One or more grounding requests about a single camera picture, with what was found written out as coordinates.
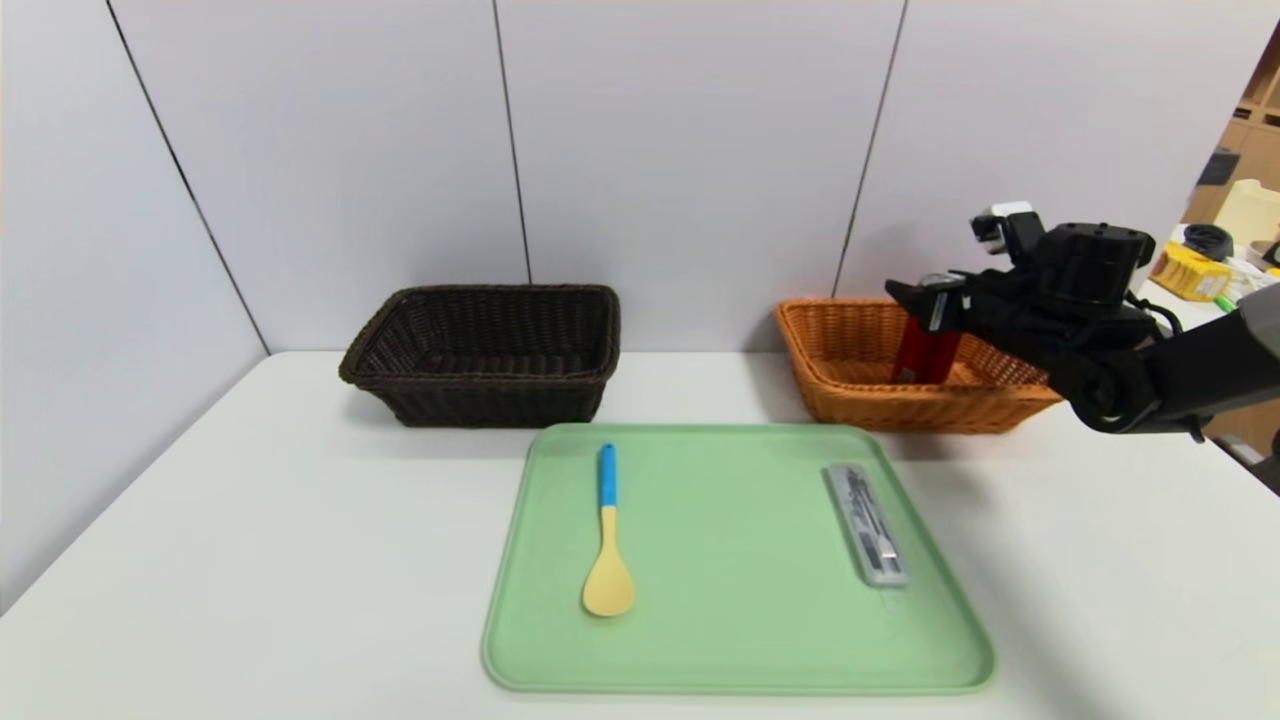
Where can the dark brown wicker basket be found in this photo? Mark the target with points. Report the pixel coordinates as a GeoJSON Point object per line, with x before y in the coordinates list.
{"type": "Point", "coordinates": [480, 400]}

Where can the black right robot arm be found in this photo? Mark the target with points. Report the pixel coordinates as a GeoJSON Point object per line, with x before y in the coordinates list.
{"type": "Point", "coordinates": [1200, 375]}

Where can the orange wicker basket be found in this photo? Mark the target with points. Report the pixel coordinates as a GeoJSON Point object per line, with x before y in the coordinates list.
{"type": "Point", "coordinates": [850, 400]}

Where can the light green plastic tray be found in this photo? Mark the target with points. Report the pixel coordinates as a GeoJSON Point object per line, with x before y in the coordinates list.
{"type": "Point", "coordinates": [740, 600]}

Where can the clear grey cutlery case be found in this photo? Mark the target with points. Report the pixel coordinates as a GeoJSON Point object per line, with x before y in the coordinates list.
{"type": "Point", "coordinates": [868, 525]}

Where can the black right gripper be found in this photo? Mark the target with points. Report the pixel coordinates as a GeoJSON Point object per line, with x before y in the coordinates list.
{"type": "Point", "coordinates": [938, 306]}

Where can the cream plastic container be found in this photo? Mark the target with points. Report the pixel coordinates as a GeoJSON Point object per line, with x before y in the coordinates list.
{"type": "Point", "coordinates": [1250, 212]}

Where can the red soda can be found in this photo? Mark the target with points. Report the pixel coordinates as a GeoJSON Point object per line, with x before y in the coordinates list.
{"type": "Point", "coordinates": [925, 355]}

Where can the wooden shelf unit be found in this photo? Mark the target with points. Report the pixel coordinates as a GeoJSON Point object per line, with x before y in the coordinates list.
{"type": "Point", "coordinates": [1255, 140]}

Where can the dark grey box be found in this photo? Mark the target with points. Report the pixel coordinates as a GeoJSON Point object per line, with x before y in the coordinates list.
{"type": "Point", "coordinates": [1215, 168]}

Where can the yellow carton box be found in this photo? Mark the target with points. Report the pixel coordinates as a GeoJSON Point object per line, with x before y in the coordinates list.
{"type": "Point", "coordinates": [1190, 275]}

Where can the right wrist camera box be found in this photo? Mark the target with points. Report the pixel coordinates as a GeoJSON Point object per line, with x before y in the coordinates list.
{"type": "Point", "coordinates": [1005, 228]}

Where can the black tape roll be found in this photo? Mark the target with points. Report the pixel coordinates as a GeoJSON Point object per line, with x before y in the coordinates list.
{"type": "Point", "coordinates": [1205, 242]}

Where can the green marker pen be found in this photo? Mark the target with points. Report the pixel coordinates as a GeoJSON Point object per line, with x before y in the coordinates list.
{"type": "Point", "coordinates": [1223, 305]}

